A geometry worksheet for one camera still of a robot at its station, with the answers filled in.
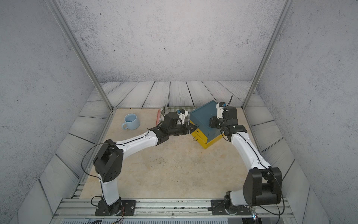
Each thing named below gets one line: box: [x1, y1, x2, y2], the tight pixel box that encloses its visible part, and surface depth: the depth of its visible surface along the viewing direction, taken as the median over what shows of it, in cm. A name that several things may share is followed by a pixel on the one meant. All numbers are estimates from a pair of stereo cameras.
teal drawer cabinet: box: [189, 100, 222, 142], surface depth 89 cm
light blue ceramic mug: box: [121, 113, 141, 131], surface depth 107 cm
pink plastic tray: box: [155, 109, 161, 126], surface depth 117 cm
